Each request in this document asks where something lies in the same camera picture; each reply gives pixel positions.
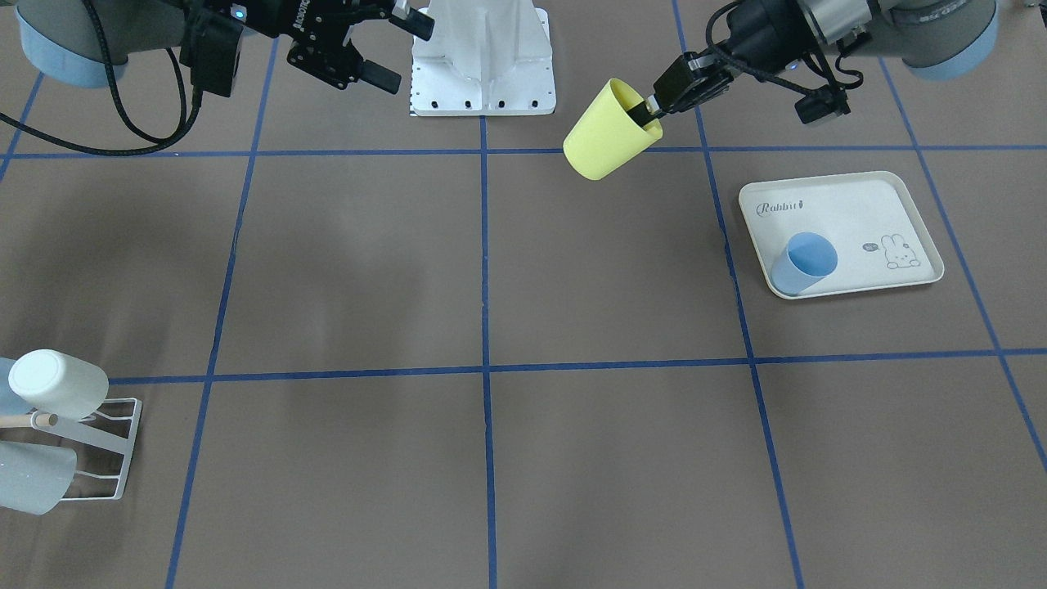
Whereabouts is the white plastic cup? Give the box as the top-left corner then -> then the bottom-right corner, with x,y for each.
7,349 -> 110,420

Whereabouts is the white wire cup rack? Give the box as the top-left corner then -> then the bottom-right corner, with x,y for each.
2,398 -> 143,506

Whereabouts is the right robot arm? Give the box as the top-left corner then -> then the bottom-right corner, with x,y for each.
14,1 -> 435,97

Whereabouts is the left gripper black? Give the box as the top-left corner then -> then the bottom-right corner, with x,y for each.
626,1 -> 824,130

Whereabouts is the grey plastic cup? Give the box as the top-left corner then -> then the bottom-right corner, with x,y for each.
1,441 -> 77,515

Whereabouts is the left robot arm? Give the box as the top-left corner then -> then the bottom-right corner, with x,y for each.
625,1 -> 999,128

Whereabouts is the cream plastic tray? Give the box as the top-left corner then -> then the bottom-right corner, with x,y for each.
738,171 -> 945,299

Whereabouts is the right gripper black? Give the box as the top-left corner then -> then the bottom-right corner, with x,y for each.
228,1 -> 435,96

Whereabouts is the yellow plastic cup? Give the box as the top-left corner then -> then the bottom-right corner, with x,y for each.
562,78 -> 664,182

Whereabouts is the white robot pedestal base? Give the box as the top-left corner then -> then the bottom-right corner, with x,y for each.
409,1 -> 557,117

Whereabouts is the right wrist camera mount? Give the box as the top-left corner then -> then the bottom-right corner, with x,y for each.
179,1 -> 245,98

